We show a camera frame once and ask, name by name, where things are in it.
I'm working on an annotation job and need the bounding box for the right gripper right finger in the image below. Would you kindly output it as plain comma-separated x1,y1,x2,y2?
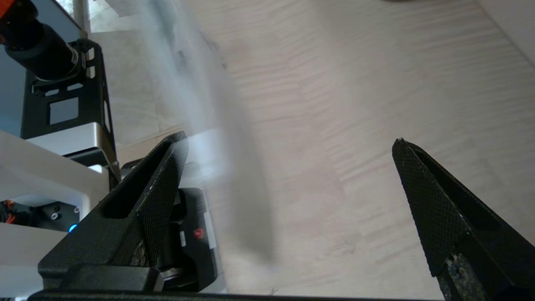
392,138,535,301

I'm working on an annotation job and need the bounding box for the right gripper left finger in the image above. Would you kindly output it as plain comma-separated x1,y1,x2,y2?
38,131,190,292

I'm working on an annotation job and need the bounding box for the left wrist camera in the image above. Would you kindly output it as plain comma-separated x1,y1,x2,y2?
20,39,122,189

